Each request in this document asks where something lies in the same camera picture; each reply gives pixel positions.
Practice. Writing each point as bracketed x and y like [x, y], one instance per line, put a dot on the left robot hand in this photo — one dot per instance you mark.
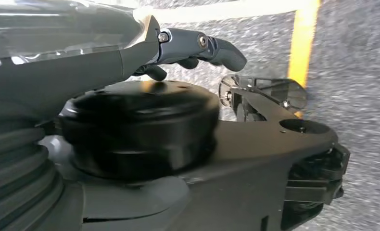
[65, 73]

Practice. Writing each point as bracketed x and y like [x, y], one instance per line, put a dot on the yellow floor tape square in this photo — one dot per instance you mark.
[303, 47]

